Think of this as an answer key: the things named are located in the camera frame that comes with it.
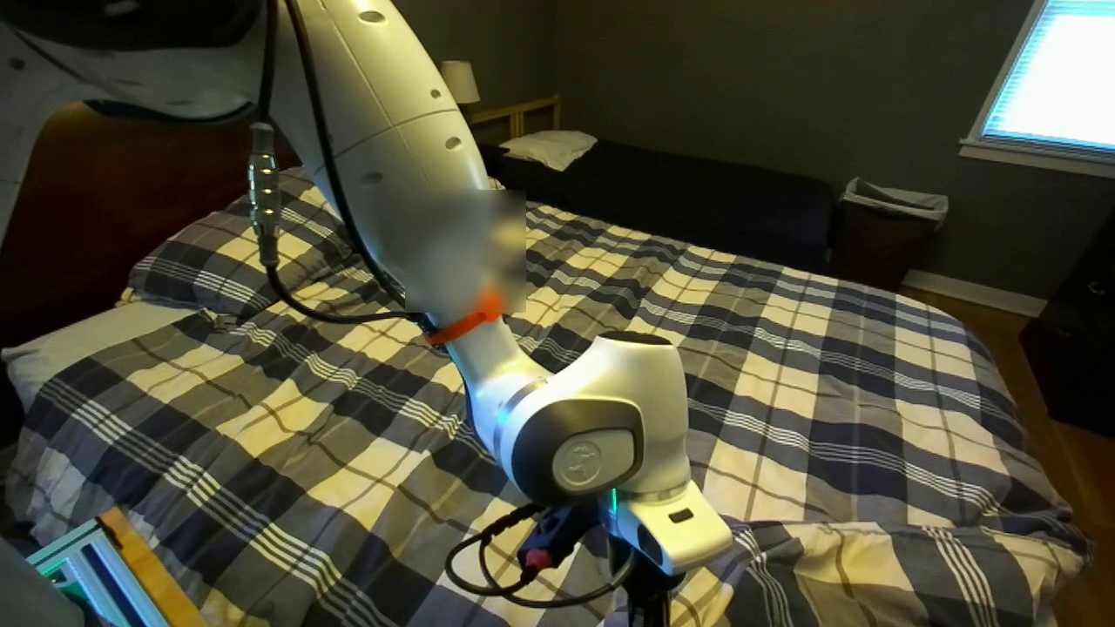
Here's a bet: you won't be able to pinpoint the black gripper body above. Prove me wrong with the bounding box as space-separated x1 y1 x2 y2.
623 557 687 627

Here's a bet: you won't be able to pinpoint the plaid bed covers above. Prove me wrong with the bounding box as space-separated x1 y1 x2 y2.
4 171 1090 627

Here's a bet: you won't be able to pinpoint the dark daybed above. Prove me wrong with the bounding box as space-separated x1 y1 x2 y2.
481 135 839 276

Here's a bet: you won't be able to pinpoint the dark hamper with grey tray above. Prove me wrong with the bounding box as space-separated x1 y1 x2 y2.
829 173 956 294

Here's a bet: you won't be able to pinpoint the black dresser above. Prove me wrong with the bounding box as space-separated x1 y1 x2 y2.
1018 218 1115 439

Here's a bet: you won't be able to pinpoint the white shade table lamp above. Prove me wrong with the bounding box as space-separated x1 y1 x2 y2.
441 57 484 113

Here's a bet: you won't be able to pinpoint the white bed sheet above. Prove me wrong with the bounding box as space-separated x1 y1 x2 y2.
0 297 196 413

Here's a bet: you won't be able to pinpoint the bright window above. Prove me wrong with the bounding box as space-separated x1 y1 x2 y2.
959 0 1115 180

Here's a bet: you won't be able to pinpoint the brown wooden headboard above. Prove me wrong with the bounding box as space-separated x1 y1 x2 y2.
0 99 298 348

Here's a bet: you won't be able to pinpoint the orange forearm strap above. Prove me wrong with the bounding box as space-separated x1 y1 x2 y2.
422 287 508 352

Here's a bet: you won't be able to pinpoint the light wooden bed frame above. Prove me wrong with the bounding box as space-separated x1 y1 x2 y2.
464 94 567 150

